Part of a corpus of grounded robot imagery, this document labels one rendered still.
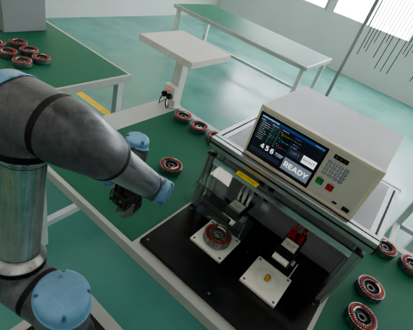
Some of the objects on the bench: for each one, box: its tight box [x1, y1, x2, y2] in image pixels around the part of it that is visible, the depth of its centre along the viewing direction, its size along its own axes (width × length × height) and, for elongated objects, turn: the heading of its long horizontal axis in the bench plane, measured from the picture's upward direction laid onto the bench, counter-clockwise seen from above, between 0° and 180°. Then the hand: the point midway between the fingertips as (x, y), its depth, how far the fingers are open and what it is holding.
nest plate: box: [239, 256, 292, 308], centre depth 121 cm, size 15×15×1 cm
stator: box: [355, 274, 385, 304], centre depth 132 cm, size 11×11×4 cm
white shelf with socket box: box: [139, 30, 231, 109], centre depth 188 cm, size 35×37×46 cm
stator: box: [344, 302, 378, 330], centre depth 119 cm, size 11×11×4 cm
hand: (128, 213), depth 120 cm, fingers closed
